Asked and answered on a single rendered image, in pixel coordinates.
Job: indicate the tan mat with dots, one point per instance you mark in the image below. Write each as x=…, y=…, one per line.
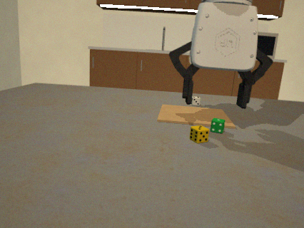
x=192, y=115

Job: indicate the yellow die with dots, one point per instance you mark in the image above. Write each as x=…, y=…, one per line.
x=199, y=134

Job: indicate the green die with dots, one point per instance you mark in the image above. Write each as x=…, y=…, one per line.
x=217, y=125

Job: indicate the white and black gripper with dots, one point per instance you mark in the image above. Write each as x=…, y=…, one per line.
x=224, y=38

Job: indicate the white die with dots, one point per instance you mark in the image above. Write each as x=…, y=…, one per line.
x=195, y=100

